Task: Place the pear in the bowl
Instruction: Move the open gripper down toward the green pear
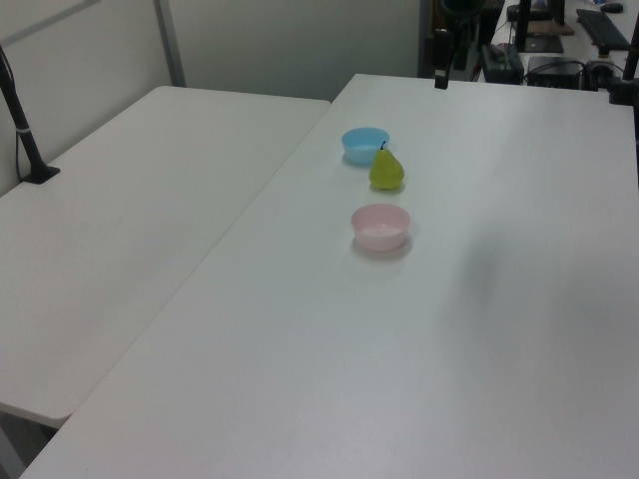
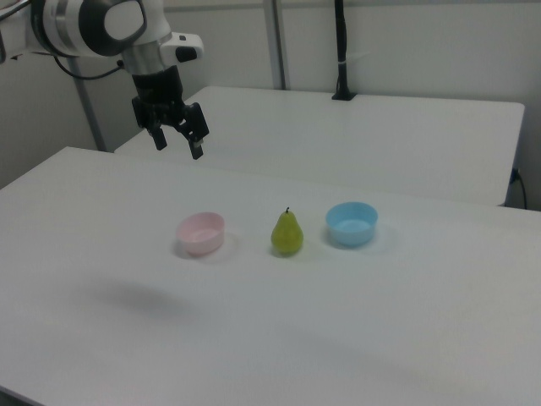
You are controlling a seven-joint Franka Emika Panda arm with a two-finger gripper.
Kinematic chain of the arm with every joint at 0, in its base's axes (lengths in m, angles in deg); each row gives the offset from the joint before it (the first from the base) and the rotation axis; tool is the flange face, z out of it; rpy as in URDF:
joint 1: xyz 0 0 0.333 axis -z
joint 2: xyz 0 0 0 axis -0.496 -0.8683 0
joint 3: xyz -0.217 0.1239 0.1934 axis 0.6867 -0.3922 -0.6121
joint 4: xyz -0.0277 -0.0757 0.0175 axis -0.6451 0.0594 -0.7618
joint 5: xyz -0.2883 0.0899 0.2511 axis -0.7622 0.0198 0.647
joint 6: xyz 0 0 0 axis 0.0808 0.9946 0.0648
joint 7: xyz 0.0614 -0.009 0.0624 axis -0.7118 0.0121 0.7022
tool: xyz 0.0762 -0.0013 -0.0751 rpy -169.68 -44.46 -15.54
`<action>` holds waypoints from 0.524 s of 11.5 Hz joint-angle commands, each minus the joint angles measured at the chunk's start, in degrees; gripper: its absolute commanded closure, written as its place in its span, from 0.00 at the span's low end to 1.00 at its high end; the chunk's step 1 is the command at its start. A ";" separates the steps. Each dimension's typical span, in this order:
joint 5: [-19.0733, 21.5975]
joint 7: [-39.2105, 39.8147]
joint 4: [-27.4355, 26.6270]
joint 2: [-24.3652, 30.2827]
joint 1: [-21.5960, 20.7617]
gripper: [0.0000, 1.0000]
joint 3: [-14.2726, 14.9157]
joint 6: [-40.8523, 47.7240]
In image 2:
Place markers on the white side table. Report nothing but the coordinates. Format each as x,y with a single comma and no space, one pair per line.
338,139

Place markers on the black clamped camera pole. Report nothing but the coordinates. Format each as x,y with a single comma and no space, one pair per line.
342,51

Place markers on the grey partition post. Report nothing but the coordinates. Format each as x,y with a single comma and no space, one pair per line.
91,118
278,42

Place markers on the green pear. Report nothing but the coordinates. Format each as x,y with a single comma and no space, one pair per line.
286,237

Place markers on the blue plastic bowl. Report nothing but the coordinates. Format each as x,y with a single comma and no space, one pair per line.
351,224

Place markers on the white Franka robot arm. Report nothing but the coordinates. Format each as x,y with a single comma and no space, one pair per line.
80,25

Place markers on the pink plastic bowl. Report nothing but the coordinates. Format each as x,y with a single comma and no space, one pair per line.
200,234

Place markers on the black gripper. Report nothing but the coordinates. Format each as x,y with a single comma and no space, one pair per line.
160,91

